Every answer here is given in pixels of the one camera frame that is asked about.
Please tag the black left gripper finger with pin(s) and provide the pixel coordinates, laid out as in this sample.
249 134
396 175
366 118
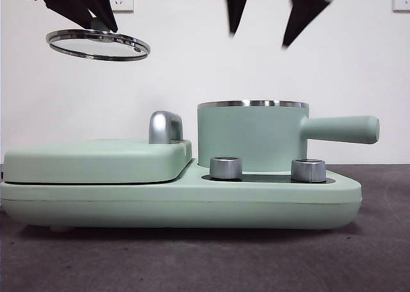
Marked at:
68 10
101 4

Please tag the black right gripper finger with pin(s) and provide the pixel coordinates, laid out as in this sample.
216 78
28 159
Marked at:
307 10
237 4

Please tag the glass lid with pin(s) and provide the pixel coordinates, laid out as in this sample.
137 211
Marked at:
96 45

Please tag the silver control knob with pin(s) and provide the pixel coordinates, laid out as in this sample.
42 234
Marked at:
225 168
308 171

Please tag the mint green breakfast machine base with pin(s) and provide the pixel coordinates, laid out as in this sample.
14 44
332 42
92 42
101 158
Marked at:
80 205

